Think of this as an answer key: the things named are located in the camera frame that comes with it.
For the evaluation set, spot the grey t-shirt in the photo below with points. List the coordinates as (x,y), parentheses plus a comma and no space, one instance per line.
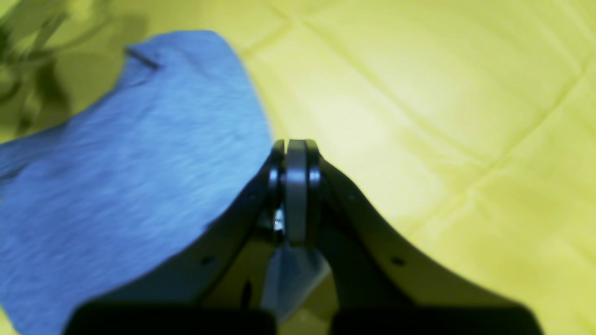
(111,193)

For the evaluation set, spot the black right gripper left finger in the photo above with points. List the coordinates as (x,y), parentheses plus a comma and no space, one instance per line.
(217,284)

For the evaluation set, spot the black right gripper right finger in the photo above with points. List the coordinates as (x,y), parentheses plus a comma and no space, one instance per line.
(384,284)

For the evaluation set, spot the yellow tablecloth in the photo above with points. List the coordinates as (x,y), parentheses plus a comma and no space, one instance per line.
(470,124)

